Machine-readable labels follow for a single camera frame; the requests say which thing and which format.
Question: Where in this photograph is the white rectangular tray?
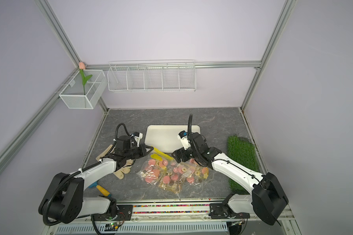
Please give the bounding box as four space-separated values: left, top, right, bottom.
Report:
145 125 187 153

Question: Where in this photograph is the cookie ziploc bag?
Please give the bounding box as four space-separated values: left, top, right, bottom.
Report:
137 148 175 185
184 159 209 187
158 161 196 194

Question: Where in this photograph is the white mesh wall box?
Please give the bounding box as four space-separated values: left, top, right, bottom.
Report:
59 70 108 110

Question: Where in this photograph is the beige work glove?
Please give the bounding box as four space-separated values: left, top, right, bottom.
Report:
96 145 135 180

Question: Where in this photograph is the green artificial grass mat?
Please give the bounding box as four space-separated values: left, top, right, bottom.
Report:
226 134 259 195

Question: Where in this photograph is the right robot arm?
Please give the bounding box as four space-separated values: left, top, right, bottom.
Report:
172 115 289 225

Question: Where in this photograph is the blue yellow garden rake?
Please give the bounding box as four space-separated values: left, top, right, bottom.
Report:
88 181 111 196

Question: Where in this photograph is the pink artificial tulip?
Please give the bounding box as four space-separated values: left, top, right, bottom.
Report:
78 62 92 95

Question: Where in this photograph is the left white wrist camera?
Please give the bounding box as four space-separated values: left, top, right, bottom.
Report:
131 132 143 147

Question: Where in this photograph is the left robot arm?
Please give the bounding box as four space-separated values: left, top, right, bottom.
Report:
38 131 154 226

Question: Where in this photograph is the white wire wall basket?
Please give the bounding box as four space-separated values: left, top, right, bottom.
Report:
107 60 197 92

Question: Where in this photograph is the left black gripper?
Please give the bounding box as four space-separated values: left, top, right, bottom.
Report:
125 143 154 160

